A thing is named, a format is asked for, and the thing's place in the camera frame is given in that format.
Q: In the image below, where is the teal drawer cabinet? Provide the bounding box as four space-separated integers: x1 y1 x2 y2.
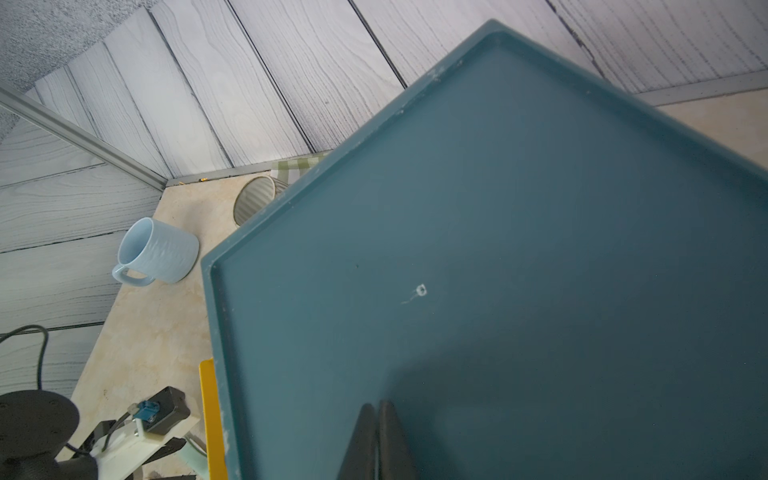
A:
201 21 767 479

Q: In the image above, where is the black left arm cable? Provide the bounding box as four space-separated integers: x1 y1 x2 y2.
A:
0 324 50 391

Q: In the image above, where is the grey aluminium corner post left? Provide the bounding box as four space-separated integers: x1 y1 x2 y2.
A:
1 81 167 191

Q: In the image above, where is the light blue ceramic mug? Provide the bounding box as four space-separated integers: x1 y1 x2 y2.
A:
112 217 200 287

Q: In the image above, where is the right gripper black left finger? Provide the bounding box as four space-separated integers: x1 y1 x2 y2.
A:
337 403 377 480

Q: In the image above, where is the yellow bottom drawer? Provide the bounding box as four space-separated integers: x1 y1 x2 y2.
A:
199 359 228 480

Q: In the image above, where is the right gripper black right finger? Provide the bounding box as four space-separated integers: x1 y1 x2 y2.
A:
378 400 417 480

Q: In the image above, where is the green checkered cloth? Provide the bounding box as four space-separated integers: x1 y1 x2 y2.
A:
270 152 328 185

